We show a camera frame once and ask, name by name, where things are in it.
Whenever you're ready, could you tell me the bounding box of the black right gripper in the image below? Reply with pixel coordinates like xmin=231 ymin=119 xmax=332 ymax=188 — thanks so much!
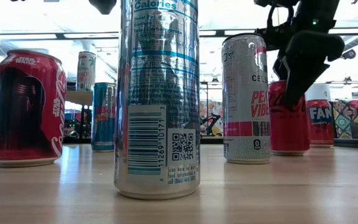
xmin=282 ymin=30 xmax=346 ymax=109

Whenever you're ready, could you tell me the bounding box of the red Coca-Cola can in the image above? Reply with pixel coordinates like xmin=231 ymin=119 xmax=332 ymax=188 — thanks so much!
xmin=268 ymin=80 xmax=311 ymax=157

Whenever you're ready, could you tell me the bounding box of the white slim energy drink can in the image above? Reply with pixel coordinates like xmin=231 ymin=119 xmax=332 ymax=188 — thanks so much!
xmin=76 ymin=51 xmax=97 ymax=92

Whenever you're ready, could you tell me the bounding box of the wooden shelf with black legs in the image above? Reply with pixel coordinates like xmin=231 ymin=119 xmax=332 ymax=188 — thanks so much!
xmin=64 ymin=90 xmax=94 ymax=141

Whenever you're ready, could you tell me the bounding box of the white cylindrical object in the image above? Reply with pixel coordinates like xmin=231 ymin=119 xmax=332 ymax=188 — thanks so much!
xmin=304 ymin=83 xmax=332 ymax=102

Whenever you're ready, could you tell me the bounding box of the red Fanta can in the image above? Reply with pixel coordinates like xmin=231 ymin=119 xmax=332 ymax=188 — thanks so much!
xmin=306 ymin=98 xmax=335 ymax=147

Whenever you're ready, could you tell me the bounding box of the black hanging ceiling device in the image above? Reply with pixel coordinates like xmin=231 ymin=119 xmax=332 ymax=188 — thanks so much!
xmin=341 ymin=49 xmax=357 ymax=60

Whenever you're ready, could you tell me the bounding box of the Celsius Peach Vibe can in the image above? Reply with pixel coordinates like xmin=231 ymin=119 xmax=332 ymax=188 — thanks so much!
xmin=221 ymin=32 xmax=272 ymax=165

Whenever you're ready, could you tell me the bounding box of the colourful patchwork panel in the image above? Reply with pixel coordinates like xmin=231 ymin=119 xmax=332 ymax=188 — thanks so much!
xmin=331 ymin=98 xmax=358 ymax=140

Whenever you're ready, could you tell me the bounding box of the colourful cartoon poster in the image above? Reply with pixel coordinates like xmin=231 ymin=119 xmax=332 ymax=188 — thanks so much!
xmin=200 ymin=99 xmax=224 ymax=138

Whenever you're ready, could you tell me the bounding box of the silver Red Bull can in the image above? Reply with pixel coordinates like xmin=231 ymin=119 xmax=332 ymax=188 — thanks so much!
xmin=113 ymin=0 xmax=201 ymax=201

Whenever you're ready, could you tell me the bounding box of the blue Red Bull can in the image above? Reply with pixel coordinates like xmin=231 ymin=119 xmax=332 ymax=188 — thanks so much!
xmin=91 ymin=82 xmax=117 ymax=153

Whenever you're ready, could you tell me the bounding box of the black ceiling light track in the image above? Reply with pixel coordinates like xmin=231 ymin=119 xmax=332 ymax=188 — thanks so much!
xmin=0 ymin=27 xmax=358 ymax=41

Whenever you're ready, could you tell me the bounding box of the Star Wars Coca-Cola can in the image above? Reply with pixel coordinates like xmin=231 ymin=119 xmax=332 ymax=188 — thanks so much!
xmin=0 ymin=49 xmax=68 ymax=169

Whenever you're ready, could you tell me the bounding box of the black aluminium table frame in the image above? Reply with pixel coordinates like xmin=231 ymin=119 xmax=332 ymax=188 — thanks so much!
xmin=0 ymin=136 xmax=358 ymax=151

